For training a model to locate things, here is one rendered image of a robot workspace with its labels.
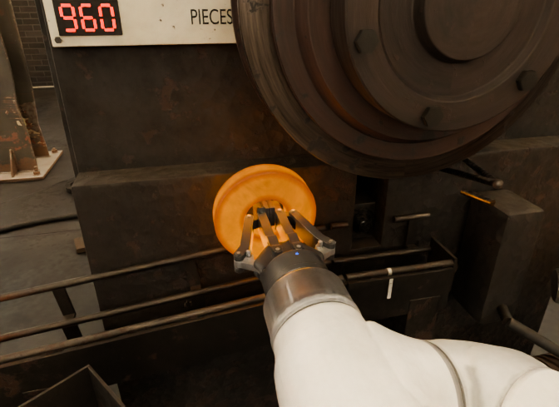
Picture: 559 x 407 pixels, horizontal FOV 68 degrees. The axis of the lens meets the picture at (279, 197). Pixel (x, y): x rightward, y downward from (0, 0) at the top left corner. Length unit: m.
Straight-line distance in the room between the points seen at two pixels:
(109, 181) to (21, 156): 2.74
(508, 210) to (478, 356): 0.42
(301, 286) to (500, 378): 0.18
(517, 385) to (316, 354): 0.16
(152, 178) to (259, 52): 0.26
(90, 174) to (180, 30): 0.26
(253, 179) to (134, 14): 0.27
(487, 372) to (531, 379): 0.03
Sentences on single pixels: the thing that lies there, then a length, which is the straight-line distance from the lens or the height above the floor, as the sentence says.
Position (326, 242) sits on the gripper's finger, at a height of 0.85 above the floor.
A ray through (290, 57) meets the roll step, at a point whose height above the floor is 1.06.
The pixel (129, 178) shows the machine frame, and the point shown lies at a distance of 0.67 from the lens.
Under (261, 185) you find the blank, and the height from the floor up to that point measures 0.88.
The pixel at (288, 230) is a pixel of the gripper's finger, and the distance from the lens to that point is 0.53.
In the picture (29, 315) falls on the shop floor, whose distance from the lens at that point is 1.96.
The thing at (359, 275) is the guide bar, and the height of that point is 0.71.
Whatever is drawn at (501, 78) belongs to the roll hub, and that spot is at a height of 1.03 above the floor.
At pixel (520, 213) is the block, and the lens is 0.80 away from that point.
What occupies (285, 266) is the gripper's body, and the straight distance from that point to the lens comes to 0.44.
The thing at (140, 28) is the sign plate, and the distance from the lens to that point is 0.64.
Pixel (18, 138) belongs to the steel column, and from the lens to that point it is 3.36.
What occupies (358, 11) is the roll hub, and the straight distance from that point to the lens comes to 0.46.
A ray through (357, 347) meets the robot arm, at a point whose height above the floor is 0.88.
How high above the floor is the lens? 1.12
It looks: 25 degrees down
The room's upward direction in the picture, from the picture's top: straight up
